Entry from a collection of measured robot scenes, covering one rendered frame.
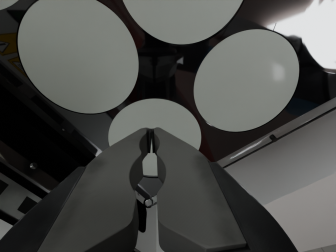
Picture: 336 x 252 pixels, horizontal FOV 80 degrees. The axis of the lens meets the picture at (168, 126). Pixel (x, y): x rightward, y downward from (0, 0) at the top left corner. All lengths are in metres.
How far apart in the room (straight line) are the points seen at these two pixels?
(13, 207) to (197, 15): 0.22
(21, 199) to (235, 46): 0.23
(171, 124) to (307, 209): 2.03
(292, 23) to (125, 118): 0.17
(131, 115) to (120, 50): 0.06
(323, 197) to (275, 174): 1.74
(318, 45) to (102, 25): 0.19
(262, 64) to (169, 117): 0.10
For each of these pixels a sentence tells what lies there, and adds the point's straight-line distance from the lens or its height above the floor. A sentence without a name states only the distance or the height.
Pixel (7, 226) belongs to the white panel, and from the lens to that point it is 0.22.
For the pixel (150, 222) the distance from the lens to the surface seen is 0.33.
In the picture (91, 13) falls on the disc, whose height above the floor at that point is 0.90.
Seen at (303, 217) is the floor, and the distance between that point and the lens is 2.26.
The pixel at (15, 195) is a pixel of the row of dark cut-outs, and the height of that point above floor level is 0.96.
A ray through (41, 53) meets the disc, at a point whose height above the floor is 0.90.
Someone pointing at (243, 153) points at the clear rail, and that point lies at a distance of 0.25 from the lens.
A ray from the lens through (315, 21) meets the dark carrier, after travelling 0.23.
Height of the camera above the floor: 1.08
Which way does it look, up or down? 60 degrees down
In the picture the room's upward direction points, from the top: 175 degrees clockwise
